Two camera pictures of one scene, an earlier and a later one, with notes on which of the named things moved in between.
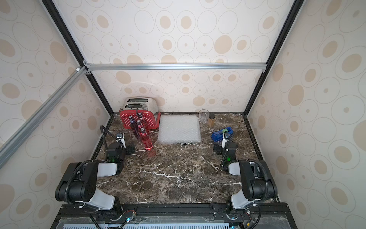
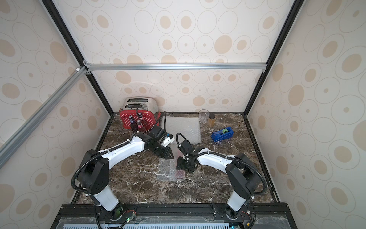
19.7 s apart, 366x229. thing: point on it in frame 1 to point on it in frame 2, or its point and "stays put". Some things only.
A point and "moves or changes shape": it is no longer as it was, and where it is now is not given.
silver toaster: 139,103 stays put
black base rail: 276,215 stays put
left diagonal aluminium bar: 11,146 stays put
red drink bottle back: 142,119 stays put
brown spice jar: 211,120 stays put
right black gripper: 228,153 to 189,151
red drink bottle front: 146,140 moves or changes shape
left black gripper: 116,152 to 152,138
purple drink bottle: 133,126 stays put
